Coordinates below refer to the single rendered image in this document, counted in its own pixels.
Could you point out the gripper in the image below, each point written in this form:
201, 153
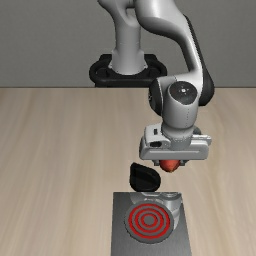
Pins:
173, 151

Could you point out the orange-red onion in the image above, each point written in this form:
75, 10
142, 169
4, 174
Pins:
169, 165

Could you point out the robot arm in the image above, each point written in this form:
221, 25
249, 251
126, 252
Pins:
156, 23

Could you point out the grey stove plate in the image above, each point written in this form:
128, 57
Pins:
150, 226

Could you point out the black bowl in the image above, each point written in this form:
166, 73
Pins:
144, 178

